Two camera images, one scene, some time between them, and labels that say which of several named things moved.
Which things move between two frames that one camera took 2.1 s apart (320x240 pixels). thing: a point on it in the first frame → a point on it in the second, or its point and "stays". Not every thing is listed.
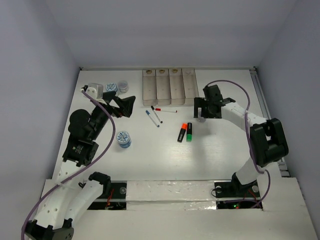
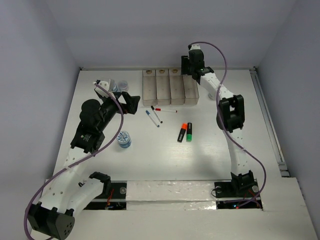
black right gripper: (200, 102) → (186, 60)
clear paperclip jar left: (123, 86) stays
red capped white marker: (166, 110) stays
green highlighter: (189, 132) stays
